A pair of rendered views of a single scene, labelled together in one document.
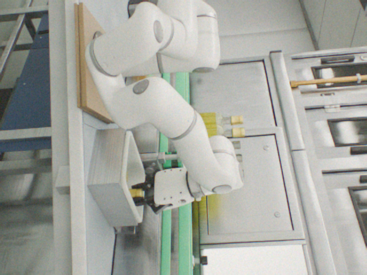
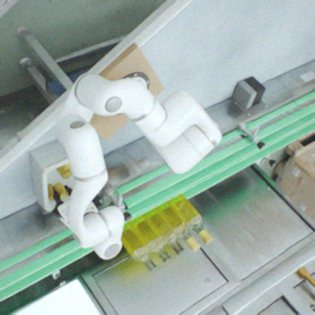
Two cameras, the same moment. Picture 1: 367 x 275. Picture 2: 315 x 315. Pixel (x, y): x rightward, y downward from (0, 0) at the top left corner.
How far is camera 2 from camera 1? 0.64 m
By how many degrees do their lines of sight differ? 24
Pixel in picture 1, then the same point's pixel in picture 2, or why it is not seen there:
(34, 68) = not seen: hidden behind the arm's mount
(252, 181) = (164, 285)
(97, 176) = (39, 152)
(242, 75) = (281, 221)
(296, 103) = (280, 285)
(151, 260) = (27, 238)
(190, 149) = (75, 193)
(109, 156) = (61, 150)
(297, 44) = not seen: outside the picture
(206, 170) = (71, 214)
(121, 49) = (86, 93)
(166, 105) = (75, 149)
